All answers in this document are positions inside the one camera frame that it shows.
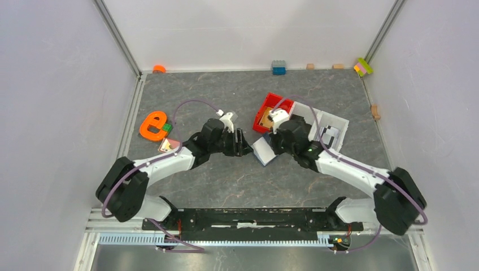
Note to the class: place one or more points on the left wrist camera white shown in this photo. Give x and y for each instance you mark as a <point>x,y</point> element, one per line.
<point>228,120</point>

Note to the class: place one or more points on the blue grey toy brick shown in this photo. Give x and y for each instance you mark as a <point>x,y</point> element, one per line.
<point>278,67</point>

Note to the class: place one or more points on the orange round cap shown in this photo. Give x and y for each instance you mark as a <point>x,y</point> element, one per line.
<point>158,69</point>

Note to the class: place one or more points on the white plastic bin right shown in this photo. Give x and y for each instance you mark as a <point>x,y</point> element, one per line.
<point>332,120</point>

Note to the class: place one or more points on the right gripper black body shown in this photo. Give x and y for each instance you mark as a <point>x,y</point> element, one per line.
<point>280,147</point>

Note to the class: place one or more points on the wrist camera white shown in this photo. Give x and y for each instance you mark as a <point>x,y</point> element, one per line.
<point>277,117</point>
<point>228,120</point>

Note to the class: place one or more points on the white plastic bin left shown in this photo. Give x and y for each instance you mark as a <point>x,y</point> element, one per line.
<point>302,114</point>

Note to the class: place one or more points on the small tan wooden block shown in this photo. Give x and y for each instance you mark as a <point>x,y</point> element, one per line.
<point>310,66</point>

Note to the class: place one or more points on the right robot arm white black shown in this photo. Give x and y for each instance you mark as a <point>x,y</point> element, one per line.
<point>394,200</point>

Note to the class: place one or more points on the red plastic bin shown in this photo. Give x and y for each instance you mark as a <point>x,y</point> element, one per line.
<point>270,101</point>

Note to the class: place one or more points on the green toy block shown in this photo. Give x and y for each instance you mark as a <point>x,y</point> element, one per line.
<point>167,128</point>

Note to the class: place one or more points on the curved tan wooden piece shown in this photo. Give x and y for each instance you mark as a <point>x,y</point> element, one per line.
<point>374,112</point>

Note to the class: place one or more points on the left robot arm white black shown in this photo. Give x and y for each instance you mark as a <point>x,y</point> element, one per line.
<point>123,190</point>

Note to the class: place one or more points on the orange plastic letter shape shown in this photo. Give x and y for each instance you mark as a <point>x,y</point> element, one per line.
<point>152,126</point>

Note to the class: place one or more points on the white plastic bin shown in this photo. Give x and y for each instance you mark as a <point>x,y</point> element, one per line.
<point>332,120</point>
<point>302,114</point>

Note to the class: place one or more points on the navy blue card holder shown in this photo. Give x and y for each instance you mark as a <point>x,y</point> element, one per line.
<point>263,150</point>

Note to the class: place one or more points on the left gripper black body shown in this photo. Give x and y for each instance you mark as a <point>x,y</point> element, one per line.
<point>226,144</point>

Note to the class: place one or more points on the black white cards in bin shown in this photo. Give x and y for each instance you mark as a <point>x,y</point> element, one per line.
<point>329,136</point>

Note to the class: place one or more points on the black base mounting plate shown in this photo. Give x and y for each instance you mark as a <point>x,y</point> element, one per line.
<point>254,224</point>

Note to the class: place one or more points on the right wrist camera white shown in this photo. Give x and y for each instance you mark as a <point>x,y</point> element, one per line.
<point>277,117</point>

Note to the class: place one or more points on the green pink toy brick stack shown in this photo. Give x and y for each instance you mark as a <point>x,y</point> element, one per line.
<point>362,68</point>

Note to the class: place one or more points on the flat tan wooden block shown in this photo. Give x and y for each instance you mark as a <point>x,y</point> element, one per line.
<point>338,66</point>

